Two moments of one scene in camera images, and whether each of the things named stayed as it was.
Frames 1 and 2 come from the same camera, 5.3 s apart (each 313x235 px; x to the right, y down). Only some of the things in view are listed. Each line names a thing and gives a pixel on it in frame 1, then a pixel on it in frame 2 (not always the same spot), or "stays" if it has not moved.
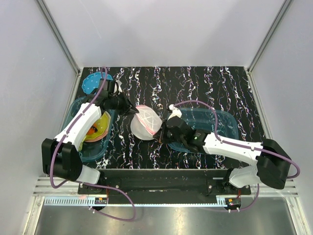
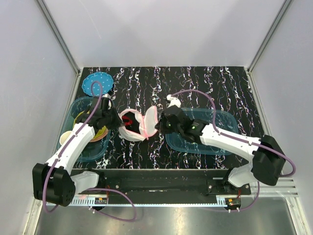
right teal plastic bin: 204,119 stays
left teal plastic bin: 91,151 stays
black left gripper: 128,108 -> 118,122
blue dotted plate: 92,82 stays
